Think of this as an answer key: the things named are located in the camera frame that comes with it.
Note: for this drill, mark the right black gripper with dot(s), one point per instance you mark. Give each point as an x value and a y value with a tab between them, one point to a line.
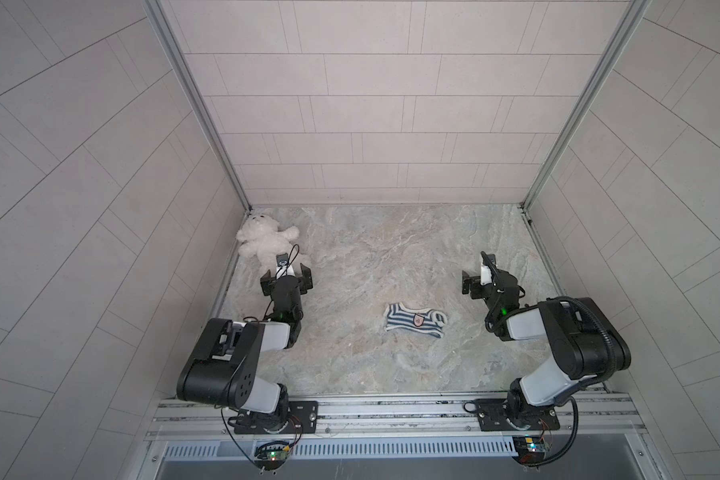
488	288

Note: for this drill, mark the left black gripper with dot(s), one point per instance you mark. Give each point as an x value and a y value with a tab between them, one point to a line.
285	283

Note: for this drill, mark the white teddy bear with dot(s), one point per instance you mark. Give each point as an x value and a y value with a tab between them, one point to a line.
261	238

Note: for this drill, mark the blue white striped sweater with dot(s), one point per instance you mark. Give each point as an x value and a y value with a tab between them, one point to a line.
428	322

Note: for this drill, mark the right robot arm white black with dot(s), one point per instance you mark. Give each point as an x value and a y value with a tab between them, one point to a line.
585	349

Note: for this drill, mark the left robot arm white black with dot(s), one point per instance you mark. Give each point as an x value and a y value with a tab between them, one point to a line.
221	370

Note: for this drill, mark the left green circuit board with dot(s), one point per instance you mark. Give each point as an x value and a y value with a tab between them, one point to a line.
272	455

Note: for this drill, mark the green circuit board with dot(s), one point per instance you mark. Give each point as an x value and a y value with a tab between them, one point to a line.
272	455
530	449

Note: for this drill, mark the right green circuit board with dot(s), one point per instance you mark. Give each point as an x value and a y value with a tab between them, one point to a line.
530	449

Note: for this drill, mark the right corner aluminium profile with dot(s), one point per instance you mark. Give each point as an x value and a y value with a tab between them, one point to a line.
625	28

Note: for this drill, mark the corner aluminium profile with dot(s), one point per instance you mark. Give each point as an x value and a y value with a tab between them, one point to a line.
168	40
625	28

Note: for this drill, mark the left corner aluminium profile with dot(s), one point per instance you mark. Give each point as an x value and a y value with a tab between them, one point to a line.
168	40

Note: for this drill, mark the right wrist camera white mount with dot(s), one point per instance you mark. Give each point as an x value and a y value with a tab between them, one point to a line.
486	275

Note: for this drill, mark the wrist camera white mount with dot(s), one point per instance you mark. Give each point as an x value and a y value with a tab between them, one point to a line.
486	275
284	266

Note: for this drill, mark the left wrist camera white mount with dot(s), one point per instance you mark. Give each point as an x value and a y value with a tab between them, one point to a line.
284	266

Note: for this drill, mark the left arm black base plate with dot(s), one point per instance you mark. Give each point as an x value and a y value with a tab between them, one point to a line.
299	417

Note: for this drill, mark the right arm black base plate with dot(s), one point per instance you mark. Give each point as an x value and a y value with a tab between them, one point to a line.
496	415

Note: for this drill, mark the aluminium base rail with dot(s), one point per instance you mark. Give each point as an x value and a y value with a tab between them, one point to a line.
459	414

